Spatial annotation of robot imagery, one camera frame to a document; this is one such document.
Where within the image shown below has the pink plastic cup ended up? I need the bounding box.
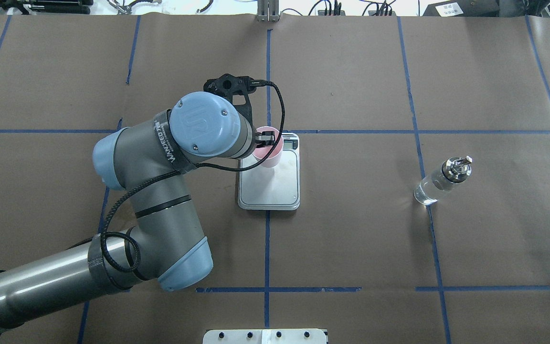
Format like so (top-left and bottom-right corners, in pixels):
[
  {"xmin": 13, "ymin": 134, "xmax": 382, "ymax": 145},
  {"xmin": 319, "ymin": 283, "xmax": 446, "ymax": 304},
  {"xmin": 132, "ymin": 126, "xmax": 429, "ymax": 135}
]
[{"xmin": 253, "ymin": 126, "xmax": 284, "ymax": 169}]

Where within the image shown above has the clear glass sauce bottle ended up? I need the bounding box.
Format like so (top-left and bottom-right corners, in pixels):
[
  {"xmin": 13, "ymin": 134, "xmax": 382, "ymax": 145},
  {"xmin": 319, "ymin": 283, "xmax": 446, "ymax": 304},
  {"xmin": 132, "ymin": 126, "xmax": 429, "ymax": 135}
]
[{"xmin": 414, "ymin": 155, "xmax": 473, "ymax": 205}]

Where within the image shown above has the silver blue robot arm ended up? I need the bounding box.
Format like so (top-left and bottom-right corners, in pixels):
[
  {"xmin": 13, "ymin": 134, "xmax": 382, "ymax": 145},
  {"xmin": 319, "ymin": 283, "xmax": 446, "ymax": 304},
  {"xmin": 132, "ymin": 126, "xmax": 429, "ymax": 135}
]
[{"xmin": 0, "ymin": 91, "xmax": 257, "ymax": 333}]

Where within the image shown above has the silver digital kitchen scale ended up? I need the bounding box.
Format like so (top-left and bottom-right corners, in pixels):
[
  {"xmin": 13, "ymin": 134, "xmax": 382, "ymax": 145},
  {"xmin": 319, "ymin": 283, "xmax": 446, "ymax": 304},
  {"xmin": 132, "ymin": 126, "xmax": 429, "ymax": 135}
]
[{"xmin": 237, "ymin": 132, "xmax": 301, "ymax": 211}]

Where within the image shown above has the black box with label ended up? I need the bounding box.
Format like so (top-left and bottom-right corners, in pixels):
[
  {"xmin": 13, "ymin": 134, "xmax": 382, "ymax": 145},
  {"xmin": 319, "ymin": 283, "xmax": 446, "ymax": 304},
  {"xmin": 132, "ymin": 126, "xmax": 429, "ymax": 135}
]
[{"xmin": 421, "ymin": 0, "xmax": 500, "ymax": 17}]

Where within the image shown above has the aluminium frame post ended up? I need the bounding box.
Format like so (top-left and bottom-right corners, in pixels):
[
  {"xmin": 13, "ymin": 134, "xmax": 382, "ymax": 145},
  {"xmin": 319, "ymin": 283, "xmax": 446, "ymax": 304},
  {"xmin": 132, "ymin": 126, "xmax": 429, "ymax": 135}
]
[{"xmin": 256, "ymin": 0, "xmax": 281, "ymax": 22}]

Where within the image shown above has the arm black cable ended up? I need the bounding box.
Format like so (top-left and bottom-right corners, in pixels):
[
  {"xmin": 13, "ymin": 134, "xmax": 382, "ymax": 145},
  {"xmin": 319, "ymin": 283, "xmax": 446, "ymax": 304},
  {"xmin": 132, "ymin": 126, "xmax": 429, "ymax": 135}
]
[{"xmin": 99, "ymin": 79, "xmax": 286, "ymax": 274}]

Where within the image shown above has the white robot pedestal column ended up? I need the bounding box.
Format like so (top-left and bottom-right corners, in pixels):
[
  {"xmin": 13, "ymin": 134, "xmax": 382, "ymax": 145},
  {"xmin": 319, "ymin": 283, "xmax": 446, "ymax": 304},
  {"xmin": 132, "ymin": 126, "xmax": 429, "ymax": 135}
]
[{"xmin": 202, "ymin": 328, "xmax": 329, "ymax": 344}]

